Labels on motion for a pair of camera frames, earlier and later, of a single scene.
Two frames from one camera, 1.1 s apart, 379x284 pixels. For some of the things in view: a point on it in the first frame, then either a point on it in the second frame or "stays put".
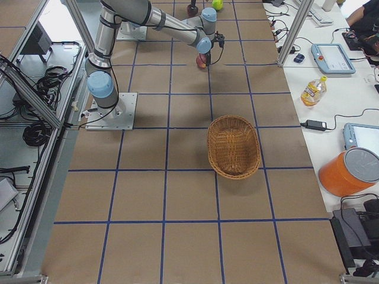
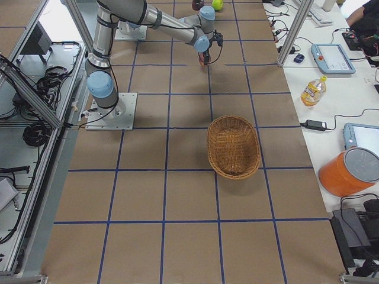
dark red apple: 192,12 → 197,4
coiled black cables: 37,134 stays put
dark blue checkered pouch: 299,58 stays put
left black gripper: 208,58 stays put
